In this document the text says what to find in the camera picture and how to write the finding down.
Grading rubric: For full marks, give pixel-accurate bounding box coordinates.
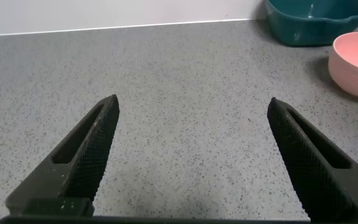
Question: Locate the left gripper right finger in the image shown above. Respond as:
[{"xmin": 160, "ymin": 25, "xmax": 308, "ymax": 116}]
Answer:
[{"xmin": 267, "ymin": 96, "xmax": 358, "ymax": 224}]

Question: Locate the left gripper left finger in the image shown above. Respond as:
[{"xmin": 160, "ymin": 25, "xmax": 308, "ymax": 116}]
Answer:
[{"xmin": 5, "ymin": 94, "xmax": 120, "ymax": 218}]

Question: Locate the pink round bowl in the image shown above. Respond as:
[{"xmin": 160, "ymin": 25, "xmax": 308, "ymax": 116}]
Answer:
[{"xmin": 328, "ymin": 31, "xmax": 358, "ymax": 100}]

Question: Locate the teal square plastic bowl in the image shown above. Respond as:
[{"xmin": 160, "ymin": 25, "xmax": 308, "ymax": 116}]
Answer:
[{"xmin": 264, "ymin": 0, "xmax": 358, "ymax": 47}]

